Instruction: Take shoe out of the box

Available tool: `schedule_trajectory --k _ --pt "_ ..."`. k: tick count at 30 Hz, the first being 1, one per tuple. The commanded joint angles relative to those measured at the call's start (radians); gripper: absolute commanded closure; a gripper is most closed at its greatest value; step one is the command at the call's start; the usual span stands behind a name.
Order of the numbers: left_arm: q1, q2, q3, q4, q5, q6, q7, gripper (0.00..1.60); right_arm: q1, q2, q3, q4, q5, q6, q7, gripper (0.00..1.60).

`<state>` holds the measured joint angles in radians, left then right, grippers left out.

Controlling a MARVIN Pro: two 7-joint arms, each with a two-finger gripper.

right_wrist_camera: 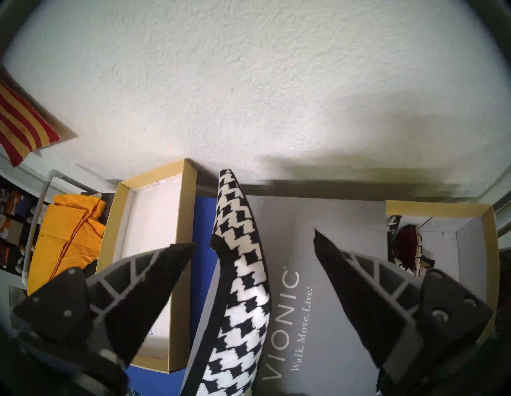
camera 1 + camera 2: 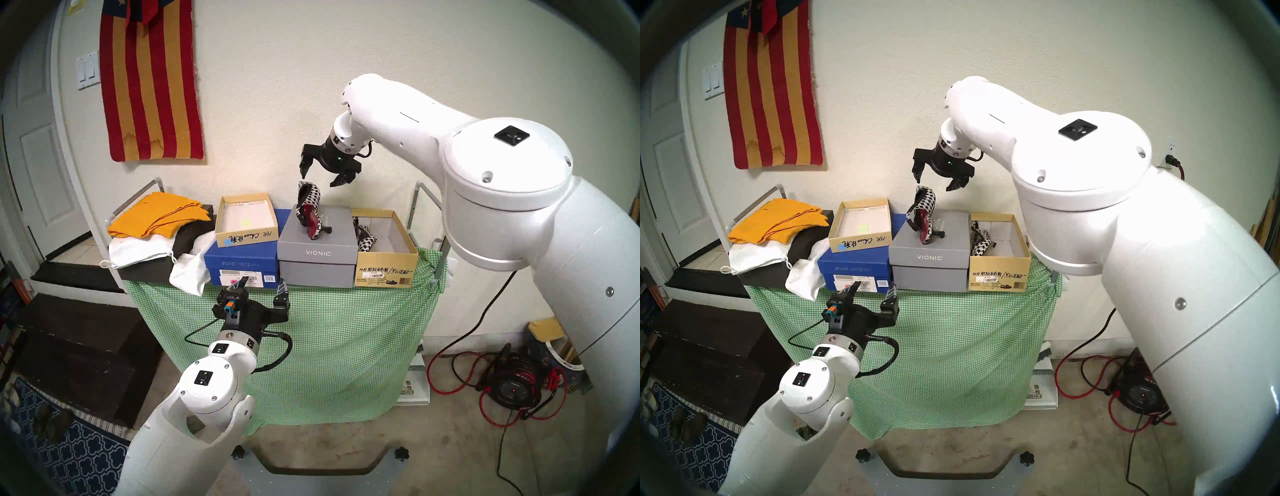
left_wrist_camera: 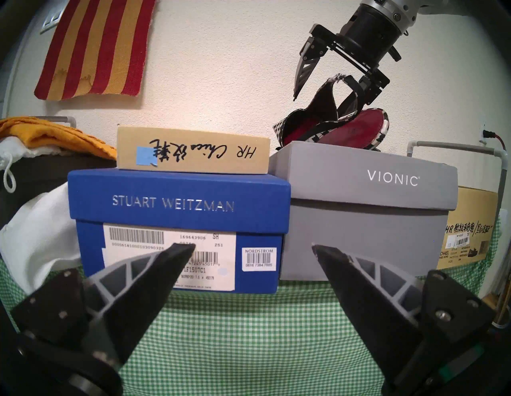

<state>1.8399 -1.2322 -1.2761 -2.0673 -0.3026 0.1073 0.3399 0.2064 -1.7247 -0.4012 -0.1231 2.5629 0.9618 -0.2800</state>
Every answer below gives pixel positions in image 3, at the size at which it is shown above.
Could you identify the white light switch plate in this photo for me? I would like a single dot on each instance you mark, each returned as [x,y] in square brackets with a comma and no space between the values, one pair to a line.
[50,26]

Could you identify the grey Vionic shoe box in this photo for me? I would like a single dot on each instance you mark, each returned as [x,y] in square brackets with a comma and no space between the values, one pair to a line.
[359,239]

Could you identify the houndstooth slingback heel shoe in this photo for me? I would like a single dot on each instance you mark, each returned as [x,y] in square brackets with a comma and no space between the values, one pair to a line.
[359,127]

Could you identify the orange folded cloth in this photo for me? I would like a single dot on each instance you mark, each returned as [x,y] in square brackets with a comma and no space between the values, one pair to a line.
[52,137]

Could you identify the small open cardboard box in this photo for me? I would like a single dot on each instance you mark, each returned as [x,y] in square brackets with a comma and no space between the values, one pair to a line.
[199,165]

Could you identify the grey metal rack rail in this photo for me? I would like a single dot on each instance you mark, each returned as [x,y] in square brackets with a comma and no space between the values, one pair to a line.
[68,118]
[447,144]

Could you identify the red yellow striped flag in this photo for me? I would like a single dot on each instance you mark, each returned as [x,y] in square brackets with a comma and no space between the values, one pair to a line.
[96,48]

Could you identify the white crumpled cloth bag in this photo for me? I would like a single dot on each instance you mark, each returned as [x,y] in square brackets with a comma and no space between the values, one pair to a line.
[36,239]

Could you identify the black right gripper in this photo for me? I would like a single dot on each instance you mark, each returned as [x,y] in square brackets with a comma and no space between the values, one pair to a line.
[369,36]

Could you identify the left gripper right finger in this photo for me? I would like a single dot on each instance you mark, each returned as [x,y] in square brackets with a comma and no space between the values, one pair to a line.
[371,307]

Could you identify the blue Stuart Weitzman shoe box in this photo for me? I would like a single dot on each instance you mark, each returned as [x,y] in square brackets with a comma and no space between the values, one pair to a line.
[179,187]

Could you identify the black folded cloth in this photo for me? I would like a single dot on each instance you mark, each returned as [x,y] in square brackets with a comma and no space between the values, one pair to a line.
[40,175]

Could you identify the green checked table cloth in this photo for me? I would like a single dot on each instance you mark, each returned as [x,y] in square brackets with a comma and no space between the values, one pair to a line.
[247,339]

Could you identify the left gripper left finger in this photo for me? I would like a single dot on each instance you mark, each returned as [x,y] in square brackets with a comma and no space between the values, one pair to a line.
[131,303]

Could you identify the tan open shoe box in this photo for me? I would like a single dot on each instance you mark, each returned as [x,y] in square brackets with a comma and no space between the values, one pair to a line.
[475,207]

